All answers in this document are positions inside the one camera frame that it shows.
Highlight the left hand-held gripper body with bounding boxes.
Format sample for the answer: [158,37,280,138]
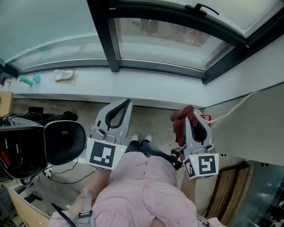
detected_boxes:
[85,125,129,171]

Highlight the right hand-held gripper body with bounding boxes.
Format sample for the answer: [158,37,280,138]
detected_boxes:
[181,141,220,180]

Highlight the dark red cloth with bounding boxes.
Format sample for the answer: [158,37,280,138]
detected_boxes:
[170,105,201,147]

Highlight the person's left forearm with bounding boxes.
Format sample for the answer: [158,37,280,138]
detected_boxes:
[87,168,111,201]

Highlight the red-printed clear plastic bag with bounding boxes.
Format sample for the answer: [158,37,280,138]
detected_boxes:
[198,114,213,125]

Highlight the brown wooden panel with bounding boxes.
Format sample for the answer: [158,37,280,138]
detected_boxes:
[204,164,251,220]

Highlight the person's blue jeans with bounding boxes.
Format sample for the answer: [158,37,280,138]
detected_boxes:
[125,139,178,171]

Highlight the pale partition panel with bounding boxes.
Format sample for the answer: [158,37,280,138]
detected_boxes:
[205,82,284,167]

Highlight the black fabric bag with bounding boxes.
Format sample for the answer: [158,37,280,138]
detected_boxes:
[0,110,79,127]

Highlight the person's pink shirt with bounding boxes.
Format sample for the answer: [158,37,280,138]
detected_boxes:
[48,152,227,227]

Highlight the reflective glass panel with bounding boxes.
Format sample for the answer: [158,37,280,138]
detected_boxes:
[230,160,284,227]

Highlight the teal bottle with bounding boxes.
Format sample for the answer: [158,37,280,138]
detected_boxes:
[19,75,34,86]

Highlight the low clear window pane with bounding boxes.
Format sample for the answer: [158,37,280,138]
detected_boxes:
[113,17,235,71]

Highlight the grey-edged wooden panel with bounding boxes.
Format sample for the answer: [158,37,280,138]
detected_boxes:
[6,186,51,227]

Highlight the light wooden table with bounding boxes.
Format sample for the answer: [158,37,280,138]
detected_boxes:
[0,91,14,118]

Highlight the wide frosted window pane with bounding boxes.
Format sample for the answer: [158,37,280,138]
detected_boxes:
[0,0,107,67]

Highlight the white-edged frosted window pane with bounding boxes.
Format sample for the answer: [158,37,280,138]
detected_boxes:
[190,0,284,37]

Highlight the white cable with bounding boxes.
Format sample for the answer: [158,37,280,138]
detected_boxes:
[194,91,259,129]

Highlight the black floor cable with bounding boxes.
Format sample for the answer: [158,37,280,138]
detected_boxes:
[47,159,96,185]

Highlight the frosted window with dark frame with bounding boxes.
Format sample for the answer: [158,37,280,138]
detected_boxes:
[0,0,284,85]

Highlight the black window handle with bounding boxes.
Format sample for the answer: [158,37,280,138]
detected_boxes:
[185,3,220,16]

